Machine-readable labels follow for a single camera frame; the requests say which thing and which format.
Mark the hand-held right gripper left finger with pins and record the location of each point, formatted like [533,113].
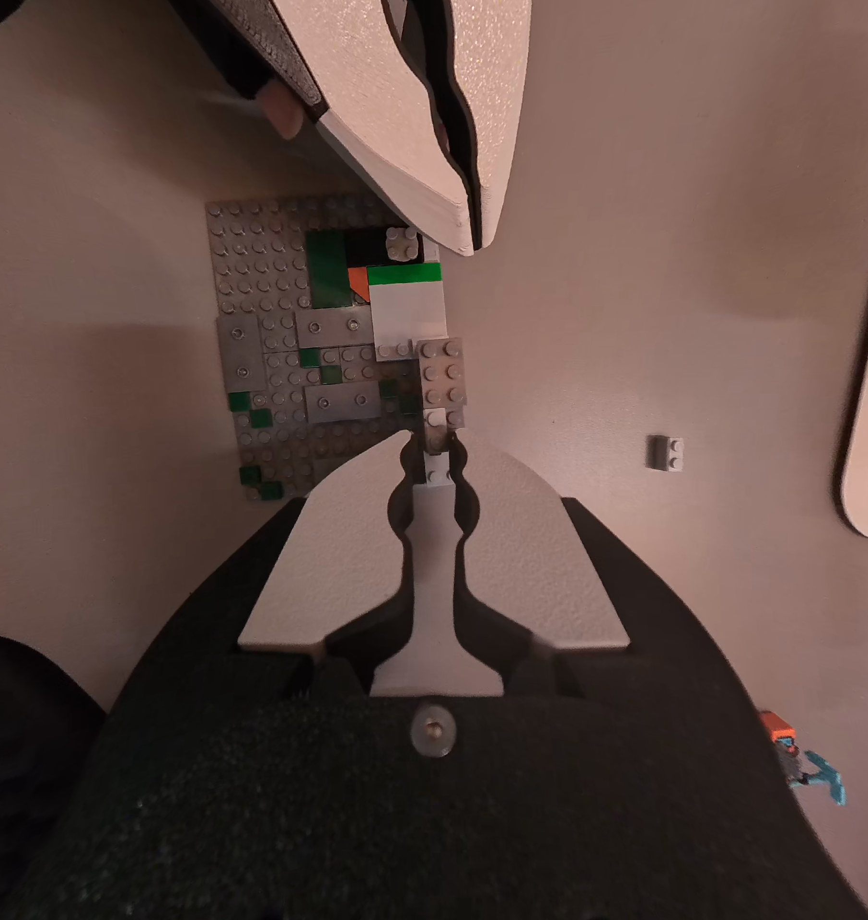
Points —
[326,568]

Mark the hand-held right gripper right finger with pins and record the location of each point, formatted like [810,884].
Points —
[541,568]

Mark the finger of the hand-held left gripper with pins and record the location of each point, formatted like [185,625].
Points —
[376,108]
[491,93]

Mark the grey brick baseplate model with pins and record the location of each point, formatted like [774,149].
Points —
[275,338]

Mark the person's left hand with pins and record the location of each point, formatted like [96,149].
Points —
[283,111]

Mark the orange toy brick figure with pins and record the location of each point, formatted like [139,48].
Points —
[786,747]

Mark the black chair armrest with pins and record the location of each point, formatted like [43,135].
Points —
[24,755]

